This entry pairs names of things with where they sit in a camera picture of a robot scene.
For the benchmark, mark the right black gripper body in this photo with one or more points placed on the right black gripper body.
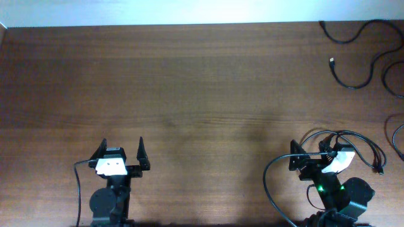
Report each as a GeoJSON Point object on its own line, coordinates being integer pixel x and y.
{"type": "Point", "coordinates": [311, 168]}

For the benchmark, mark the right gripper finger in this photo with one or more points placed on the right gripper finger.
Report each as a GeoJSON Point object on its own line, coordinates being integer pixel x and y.
{"type": "Point", "coordinates": [326, 150]}
{"type": "Point", "coordinates": [299, 157]}

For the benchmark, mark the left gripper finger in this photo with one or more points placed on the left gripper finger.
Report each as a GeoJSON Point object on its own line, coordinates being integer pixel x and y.
{"type": "Point", "coordinates": [142, 156]}
{"type": "Point", "coordinates": [99, 153]}

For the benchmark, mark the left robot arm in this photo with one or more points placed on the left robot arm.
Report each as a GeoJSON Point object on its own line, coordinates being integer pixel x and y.
{"type": "Point", "coordinates": [110, 204]}

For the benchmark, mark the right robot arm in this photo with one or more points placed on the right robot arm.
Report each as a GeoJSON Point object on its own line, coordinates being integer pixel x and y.
{"type": "Point", "coordinates": [343, 202]}

